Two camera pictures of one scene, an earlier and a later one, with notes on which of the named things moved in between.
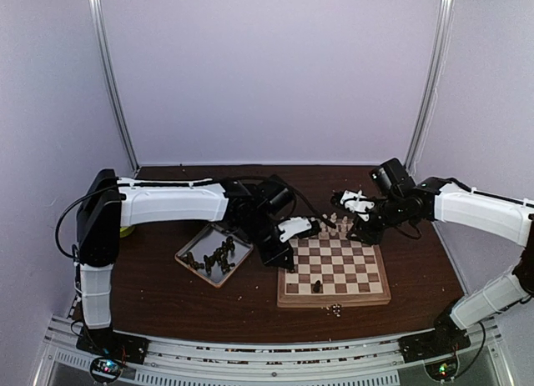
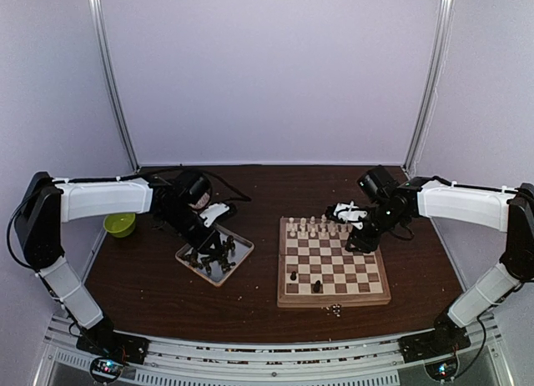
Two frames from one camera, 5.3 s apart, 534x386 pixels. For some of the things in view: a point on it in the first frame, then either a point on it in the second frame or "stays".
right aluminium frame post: x=433 y=79 stays
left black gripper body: x=268 y=255 -> x=193 y=238
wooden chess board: x=334 y=270 stays
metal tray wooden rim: x=214 y=254 stays
